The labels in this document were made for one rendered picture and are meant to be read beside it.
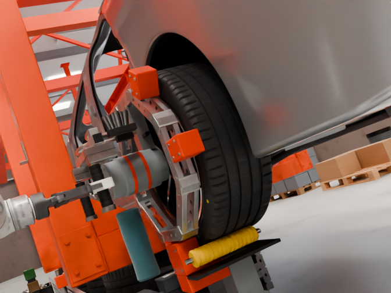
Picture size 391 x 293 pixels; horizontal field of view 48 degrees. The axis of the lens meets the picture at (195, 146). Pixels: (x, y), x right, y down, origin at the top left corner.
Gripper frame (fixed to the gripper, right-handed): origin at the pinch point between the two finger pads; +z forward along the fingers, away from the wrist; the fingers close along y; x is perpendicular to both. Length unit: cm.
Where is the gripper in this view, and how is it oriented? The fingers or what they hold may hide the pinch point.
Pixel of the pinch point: (100, 185)
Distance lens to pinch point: 134.6
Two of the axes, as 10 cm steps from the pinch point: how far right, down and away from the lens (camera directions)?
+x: -3.5, -9.3, 1.0
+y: 3.7, -2.3, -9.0
